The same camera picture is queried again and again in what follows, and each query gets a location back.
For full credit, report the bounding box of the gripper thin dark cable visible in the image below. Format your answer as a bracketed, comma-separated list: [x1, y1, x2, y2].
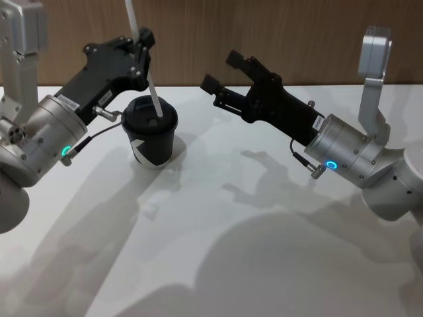
[289, 138, 327, 180]
[60, 106, 124, 166]

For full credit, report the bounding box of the black plastic cup lid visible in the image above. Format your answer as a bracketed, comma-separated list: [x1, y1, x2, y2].
[121, 95, 180, 135]

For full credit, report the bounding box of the white drinking straw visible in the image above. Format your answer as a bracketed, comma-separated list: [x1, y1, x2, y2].
[124, 0, 165, 119]

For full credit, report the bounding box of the right gripper thin dark cable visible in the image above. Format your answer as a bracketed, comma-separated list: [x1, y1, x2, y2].
[289, 138, 327, 180]

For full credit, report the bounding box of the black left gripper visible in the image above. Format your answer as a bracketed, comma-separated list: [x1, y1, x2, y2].
[58, 27, 156, 126]

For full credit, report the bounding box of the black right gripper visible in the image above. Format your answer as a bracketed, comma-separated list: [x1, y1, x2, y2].
[200, 50, 327, 146]

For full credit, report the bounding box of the black paper cup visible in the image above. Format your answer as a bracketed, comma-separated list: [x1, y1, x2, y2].
[122, 120, 178, 170]

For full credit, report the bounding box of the left gripper thin dark cable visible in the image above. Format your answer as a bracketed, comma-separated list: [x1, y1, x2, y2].
[60, 106, 124, 166]

